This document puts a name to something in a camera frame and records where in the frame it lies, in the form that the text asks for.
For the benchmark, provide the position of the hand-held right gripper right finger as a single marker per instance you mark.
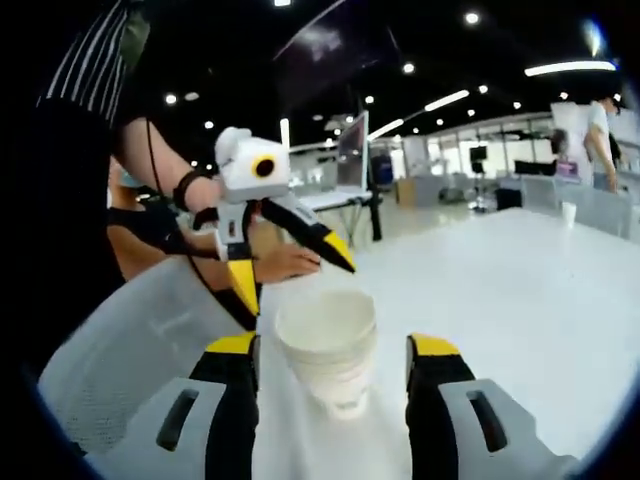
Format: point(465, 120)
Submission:
point(430, 425)

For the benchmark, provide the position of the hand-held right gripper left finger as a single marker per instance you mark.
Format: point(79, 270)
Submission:
point(225, 425)

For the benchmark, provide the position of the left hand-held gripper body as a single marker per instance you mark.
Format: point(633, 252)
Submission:
point(240, 185)

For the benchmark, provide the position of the white paper cup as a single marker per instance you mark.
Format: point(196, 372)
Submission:
point(330, 380)

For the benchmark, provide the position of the upright translucent panel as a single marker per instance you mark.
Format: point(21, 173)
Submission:
point(352, 150)

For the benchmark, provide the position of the plain white cup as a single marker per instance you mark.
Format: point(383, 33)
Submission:
point(569, 215)

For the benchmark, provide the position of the person's left hand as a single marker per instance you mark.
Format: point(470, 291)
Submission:
point(207, 192)

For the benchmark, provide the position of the white side desk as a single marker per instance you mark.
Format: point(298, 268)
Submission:
point(330, 200)

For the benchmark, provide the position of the black wristband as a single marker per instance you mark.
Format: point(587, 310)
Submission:
point(182, 192)

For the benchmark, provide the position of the black tripod stand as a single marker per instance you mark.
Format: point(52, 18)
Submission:
point(375, 210)

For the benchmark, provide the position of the dark blue board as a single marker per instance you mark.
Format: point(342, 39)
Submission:
point(382, 167)

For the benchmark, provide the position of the brown cabinet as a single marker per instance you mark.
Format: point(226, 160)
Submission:
point(406, 192)

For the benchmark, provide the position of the short ceiling light strip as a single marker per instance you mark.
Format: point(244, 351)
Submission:
point(386, 130)
point(446, 100)

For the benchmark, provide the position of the white table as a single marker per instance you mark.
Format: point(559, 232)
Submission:
point(475, 300)

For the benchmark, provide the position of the black screen on stand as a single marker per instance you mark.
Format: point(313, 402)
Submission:
point(478, 155)

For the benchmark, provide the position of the black cabinet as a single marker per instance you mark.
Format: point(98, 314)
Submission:
point(509, 200)

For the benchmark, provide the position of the wide black monitor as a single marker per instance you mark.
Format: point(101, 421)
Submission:
point(535, 167)

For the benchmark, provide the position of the round ceiling spotlights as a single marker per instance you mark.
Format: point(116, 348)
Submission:
point(471, 18)

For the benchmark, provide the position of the grey partition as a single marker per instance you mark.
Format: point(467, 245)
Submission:
point(600, 210)

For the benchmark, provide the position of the long curved ceiling light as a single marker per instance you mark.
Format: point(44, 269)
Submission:
point(570, 68)

